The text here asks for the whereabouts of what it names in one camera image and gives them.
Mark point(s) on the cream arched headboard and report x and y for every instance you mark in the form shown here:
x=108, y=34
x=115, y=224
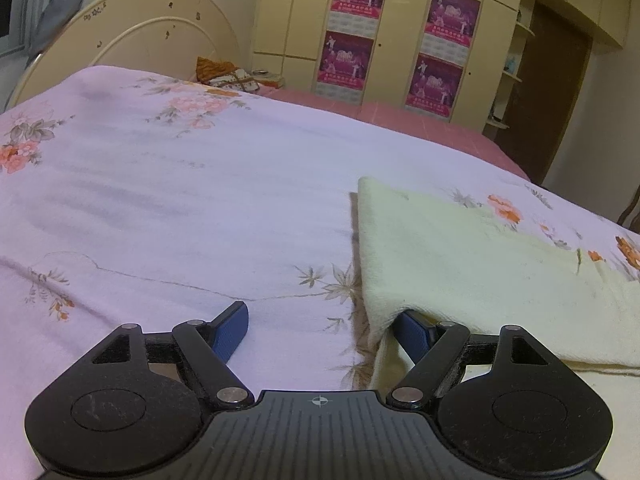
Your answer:
x=140, y=35

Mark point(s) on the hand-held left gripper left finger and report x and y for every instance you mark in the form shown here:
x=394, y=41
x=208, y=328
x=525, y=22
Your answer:
x=231, y=332

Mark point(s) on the cream cloth garment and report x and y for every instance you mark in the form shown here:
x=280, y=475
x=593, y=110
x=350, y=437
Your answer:
x=460, y=270

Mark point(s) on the pink bed cover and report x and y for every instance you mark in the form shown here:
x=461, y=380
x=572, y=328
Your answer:
x=400, y=120

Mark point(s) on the lilac floral bed sheet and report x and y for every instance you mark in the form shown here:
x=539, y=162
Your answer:
x=190, y=200

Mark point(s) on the teal shelf ornament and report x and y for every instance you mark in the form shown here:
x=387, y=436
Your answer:
x=510, y=63

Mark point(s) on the dark wooden chair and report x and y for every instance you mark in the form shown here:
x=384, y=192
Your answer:
x=630, y=217

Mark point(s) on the orange patterned cloth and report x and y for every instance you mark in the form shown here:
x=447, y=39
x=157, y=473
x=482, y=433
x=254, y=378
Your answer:
x=217, y=67

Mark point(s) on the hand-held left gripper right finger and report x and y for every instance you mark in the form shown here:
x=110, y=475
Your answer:
x=416, y=336

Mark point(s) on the brown wooden door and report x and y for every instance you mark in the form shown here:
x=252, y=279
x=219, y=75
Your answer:
x=542, y=95

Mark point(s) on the white window frame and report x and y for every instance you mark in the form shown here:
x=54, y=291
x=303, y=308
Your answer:
x=12, y=10

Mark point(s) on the small book pile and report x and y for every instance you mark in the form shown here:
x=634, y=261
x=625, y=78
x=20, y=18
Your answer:
x=269, y=77

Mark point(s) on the plaid patterned pillow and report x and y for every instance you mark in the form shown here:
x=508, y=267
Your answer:
x=235, y=81

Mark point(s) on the hanging grey cloth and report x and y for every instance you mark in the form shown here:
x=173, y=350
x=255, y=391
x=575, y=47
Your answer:
x=60, y=0

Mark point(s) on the cream wardrobe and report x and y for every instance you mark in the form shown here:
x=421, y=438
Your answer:
x=405, y=35

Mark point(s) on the cream open shelf unit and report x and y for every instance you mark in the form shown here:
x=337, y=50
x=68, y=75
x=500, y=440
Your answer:
x=511, y=60

